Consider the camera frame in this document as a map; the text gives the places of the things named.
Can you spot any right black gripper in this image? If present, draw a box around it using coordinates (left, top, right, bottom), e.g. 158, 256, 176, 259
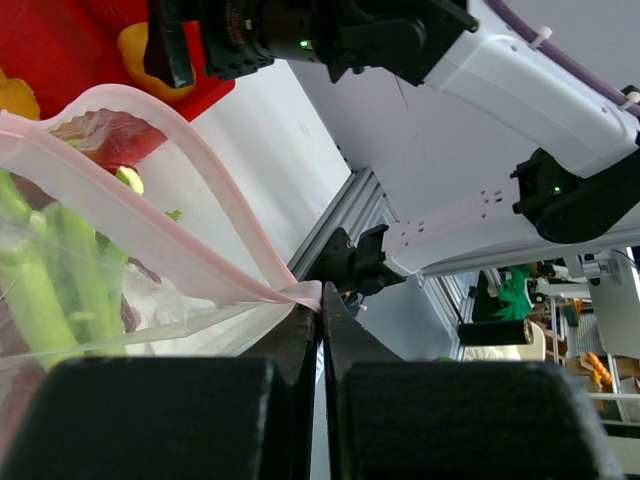
142, 0, 351, 89

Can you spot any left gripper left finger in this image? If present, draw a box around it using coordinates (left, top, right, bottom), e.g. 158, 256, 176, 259
1, 307, 316, 479

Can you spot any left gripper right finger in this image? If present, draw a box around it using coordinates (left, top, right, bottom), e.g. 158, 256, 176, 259
322, 284, 624, 479

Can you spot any yellow pepper toy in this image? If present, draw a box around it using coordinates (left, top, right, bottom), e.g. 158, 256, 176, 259
117, 22, 197, 105

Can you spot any red lobster toy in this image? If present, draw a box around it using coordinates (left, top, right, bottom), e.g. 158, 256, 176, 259
0, 109, 169, 436

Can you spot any clear zip top bag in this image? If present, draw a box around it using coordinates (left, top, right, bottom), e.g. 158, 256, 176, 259
0, 83, 322, 371

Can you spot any green white celery toy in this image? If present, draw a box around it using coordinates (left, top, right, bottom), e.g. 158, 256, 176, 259
1, 171, 187, 371

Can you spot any yellow ginger toy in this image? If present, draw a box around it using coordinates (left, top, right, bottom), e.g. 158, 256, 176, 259
0, 71, 41, 120

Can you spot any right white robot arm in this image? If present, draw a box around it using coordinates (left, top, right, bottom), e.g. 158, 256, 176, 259
144, 1, 639, 295

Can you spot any red plastic tray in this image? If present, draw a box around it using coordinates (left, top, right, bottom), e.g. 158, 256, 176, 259
0, 0, 236, 121

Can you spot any black cylinder with gold end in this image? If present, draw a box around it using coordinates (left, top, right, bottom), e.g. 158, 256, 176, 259
457, 320, 534, 347

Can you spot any green cloth in background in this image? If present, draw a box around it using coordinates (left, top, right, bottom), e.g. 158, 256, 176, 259
472, 264, 533, 323

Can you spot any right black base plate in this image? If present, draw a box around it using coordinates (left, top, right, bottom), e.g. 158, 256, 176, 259
303, 224, 405, 306

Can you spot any aluminium mounting rail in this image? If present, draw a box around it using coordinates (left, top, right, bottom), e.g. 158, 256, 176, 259
288, 167, 397, 280

